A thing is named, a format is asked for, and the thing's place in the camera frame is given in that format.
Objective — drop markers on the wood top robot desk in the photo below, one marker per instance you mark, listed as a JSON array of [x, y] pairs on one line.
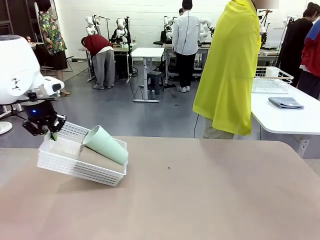
[[122, 48]]

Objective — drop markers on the white box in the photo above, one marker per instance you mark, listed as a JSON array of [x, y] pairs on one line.
[[271, 72]]

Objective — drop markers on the black office chair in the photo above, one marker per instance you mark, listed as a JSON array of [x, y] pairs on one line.
[[158, 41]]

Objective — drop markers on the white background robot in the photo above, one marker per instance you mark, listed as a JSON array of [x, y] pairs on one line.
[[90, 25], [262, 27], [120, 27], [168, 25], [206, 27]]

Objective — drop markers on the white round fan base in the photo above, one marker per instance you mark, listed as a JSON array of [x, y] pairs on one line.
[[5, 128]]

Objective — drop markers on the large white table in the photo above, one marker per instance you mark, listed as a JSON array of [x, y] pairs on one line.
[[287, 120]]

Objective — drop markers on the person in yellow poncho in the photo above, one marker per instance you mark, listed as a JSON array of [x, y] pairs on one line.
[[230, 75]]

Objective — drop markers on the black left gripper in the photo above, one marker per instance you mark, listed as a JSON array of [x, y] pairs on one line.
[[40, 112]]

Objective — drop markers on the grey plastic stool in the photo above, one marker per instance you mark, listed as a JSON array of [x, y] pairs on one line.
[[155, 77]]

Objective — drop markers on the brown paper cup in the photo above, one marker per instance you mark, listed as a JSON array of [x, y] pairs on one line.
[[100, 162]]

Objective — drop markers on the white standing desk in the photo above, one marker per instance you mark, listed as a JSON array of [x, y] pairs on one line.
[[147, 52]]

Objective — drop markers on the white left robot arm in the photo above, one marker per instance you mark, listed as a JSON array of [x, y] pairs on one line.
[[17, 65]]

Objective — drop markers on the black floor tripod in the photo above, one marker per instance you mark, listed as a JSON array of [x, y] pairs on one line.
[[15, 113]]

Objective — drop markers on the person in red blue jacket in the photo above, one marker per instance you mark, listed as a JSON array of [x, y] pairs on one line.
[[312, 50]]

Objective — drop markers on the person in white shirt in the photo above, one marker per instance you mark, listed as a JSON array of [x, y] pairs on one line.
[[186, 32]]

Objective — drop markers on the person in floral shirt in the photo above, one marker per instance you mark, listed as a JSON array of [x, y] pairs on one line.
[[51, 35]]

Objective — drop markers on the pale green cup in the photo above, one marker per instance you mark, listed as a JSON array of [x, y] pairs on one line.
[[107, 150]]

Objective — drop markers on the person in dark red sweater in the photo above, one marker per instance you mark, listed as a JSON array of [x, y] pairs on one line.
[[105, 67]]

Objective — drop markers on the blue cloth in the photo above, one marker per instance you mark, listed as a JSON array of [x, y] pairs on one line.
[[286, 102]]

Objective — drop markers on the white perforated plastic basket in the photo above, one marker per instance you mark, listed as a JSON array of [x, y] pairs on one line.
[[95, 172]]

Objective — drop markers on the person in black top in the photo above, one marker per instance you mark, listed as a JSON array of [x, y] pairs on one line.
[[295, 40]]

